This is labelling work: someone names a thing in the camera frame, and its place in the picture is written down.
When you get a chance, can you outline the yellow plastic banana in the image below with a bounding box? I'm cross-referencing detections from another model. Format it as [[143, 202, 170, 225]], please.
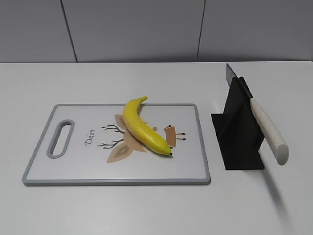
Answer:
[[123, 96, 173, 156]]

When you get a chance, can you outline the white handled kitchen knife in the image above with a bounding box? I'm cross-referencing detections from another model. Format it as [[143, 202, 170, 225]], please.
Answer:
[[226, 65, 289, 165]]

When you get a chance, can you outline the black knife stand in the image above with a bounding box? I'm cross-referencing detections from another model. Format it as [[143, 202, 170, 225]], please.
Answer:
[[211, 77, 265, 170]]

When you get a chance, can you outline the grey rimmed deer cutting board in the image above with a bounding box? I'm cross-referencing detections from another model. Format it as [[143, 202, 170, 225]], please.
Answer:
[[22, 104, 211, 186]]

